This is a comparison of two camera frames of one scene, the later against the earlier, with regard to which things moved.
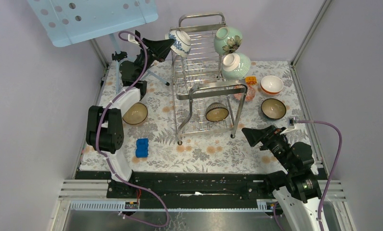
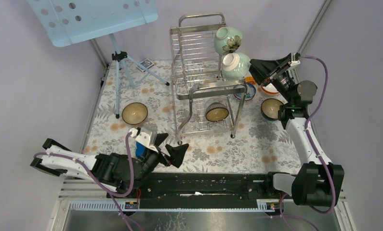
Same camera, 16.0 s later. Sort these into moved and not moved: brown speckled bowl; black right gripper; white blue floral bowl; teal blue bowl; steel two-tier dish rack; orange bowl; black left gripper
Moved: black left gripper; black right gripper; white blue floral bowl
Not moved: orange bowl; steel two-tier dish rack; brown speckled bowl; teal blue bowl
